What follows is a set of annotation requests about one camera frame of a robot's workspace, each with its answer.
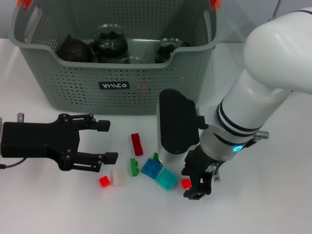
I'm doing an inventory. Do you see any long dark red brick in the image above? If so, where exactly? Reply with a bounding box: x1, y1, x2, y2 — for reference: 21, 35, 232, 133
131, 133, 144, 156

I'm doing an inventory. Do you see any red sloped toy brick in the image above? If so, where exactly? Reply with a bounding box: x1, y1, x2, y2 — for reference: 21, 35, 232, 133
137, 84, 147, 101

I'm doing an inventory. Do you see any grey-green perforated storage basket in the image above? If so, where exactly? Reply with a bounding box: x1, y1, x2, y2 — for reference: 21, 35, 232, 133
8, 0, 221, 115

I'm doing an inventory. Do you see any small black clay teapot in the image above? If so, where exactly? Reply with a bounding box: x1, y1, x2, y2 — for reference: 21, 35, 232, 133
55, 34, 94, 63

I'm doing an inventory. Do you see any translucent white toy brick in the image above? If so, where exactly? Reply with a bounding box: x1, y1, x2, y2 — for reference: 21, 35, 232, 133
110, 168, 124, 187

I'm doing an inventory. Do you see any blue square toy brick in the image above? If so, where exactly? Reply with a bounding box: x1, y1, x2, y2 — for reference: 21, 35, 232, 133
140, 157, 163, 180

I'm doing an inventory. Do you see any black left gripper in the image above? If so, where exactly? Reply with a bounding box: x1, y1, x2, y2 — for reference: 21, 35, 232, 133
1, 113, 119, 172

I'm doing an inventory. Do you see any small green toy brick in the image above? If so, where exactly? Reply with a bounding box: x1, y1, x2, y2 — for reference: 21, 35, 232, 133
129, 157, 142, 177

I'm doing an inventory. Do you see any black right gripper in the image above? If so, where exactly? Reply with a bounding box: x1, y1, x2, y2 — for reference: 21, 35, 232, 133
181, 147, 215, 200

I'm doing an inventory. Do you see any left wrist connector cable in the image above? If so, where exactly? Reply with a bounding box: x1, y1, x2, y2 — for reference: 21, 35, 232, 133
0, 112, 26, 169

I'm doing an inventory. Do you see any teal square toy brick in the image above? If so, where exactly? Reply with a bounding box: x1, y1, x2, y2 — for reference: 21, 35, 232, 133
155, 168, 178, 192

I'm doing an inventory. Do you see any glass jar dark lid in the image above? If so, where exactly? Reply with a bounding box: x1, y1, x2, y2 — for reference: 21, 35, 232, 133
94, 23, 128, 49

